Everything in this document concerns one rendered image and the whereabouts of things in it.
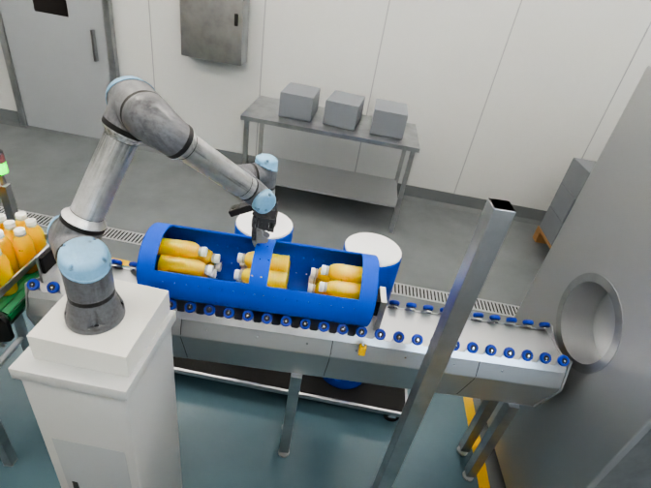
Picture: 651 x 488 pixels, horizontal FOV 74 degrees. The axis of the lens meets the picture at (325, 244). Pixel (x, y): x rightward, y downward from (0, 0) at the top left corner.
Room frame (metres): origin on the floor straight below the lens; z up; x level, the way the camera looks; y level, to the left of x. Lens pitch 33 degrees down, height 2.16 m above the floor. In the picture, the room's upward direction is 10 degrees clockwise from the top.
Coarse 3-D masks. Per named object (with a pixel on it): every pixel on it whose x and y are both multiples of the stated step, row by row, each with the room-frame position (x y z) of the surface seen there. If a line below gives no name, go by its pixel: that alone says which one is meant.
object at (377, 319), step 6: (384, 288) 1.40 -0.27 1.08; (378, 294) 1.35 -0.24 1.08; (384, 294) 1.35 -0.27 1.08; (378, 300) 1.32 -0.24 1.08; (384, 300) 1.32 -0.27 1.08; (378, 306) 1.31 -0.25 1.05; (384, 306) 1.30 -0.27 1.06; (378, 312) 1.31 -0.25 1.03; (384, 312) 1.30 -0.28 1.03; (372, 318) 1.37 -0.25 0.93; (378, 318) 1.30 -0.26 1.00; (378, 324) 1.30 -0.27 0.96
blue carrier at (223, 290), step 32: (160, 224) 1.35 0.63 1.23; (224, 256) 1.45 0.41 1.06; (256, 256) 1.27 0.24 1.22; (320, 256) 1.47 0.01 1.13; (352, 256) 1.46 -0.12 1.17; (160, 288) 1.17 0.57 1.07; (192, 288) 1.18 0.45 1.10; (224, 288) 1.18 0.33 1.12; (256, 288) 1.19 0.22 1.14; (288, 288) 1.41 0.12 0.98; (352, 320) 1.22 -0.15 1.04
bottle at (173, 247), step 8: (168, 240) 1.32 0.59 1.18; (176, 240) 1.33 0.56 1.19; (184, 240) 1.34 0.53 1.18; (160, 248) 1.29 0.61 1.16; (168, 248) 1.29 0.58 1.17; (176, 248) 1.30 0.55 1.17; (184, 248) 1.30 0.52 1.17; (192, 248) 1.31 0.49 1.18; (200, 248) 1.32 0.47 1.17; (176, 256) 1.29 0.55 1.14; (184, 256) 1.29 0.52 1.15; (192, 256) 1.30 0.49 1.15; (200, 256) 1.31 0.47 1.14
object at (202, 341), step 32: (64, 288) 1.23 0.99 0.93; (32, 320) 1.16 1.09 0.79; (192, 320) 1.20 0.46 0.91; (256, 320) 1.24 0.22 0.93; (320, 320) 1.30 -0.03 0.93; (384, 320) 1.37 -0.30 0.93; (416, 320) 1.41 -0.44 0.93; (192, 352) 1.23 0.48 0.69; (224, 352) 1.22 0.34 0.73; (256, 352) 1.21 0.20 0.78; (288, 352) 1.20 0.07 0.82; (320, 352) 1.21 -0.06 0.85; (352, 352) 1.22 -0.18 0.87; (384, 352) 1.23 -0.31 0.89; (416, 352) 1.24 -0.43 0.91; (480, 352) 1.29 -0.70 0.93; (384, 384) 1.29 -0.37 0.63; (448, 384) 1.27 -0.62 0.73; (480, 384) 1.26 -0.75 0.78; (512, 384) 1.25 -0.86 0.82; (544, 384) 1.25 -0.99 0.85
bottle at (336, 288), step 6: (330, 282) 1.30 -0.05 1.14; (336, 282) 1.29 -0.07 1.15; (342, 282) 1.30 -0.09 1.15; (348, 282) 1.31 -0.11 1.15; (330, 288) 1.27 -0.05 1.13; (336, 288) 1.27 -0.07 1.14; (342, 288) 1.27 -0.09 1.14; (348, 288) 1.28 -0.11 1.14; (354, 288) 1.28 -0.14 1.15; (330, 294) 1.26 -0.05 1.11; (336, 294) 1.26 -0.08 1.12; (342, 294) 1.26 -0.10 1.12; (348, 294) 1.26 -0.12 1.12; (354, 294) 1.27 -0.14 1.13
